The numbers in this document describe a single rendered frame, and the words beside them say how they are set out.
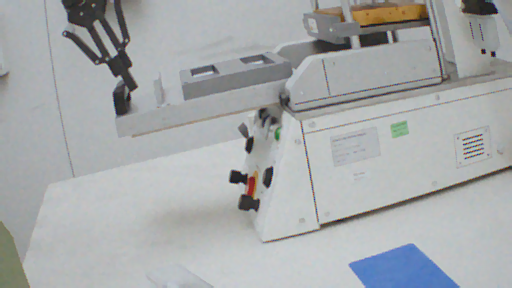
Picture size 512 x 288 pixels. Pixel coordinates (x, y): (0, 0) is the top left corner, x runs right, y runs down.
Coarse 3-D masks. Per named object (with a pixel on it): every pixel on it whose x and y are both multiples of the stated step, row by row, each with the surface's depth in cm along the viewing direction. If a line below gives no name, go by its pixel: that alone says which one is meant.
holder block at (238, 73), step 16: (208, 64) 129; (224, 64) 124; (240, 64) 119; (256, 64) 128; (272, 64) 111; (288, 64) 111; (192, 80) 112; (208, 80) 110; (224, 80) 110; (240, 80) 111; (256, 80) 111; (272, 80) 111; (192, 96) 110
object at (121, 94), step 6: (120, 84) 117; (114, 90) 112; (120, 90) 111; (126, 90) 118; (114, 96) 111; (120, 96) 111; (126, 96) 116; (114, 102) 111; (120, 102) 112; (120, 108) 112; (126, 108) 112; (120, 114) 112
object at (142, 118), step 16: (160, 80) 120; (144, 96) 126; (160, 96) 112; (176, 96) 117; (208, 96) 110; (224, 96) 110; (240, 96) 110; (256, 96) 110; (272, 96) 111; (128, 112) 112; (144, 112) 109; (160, 112) 109; (176, 112) 109; (192, 112) 110; (208, 112) 110; (224, 112) 110; (240, 112) 113; (128, 128) 109; (144, 128) 109; (160, 128) 111
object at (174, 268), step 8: (176, 264) 100; (152, 272) 98; (160, 272) 98; (168, 272) 98; (176, 272) 97; (184, 272) 97; (160, 280) 95; (168, 280) 95; (176, 280) 94; (184, 280) 94; (192, 280) 93; (200, 280) 93
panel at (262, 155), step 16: (272, 112) 122; (256, 128) 134; (288, 128) 108; (256, 144) 130; (272, 144) 116; (256, 160) 127; (272, 160) 113; (256, 176) 123; (272, 176) 111; (240, 192) 136; (256, 192) 121; (256, 224) 115
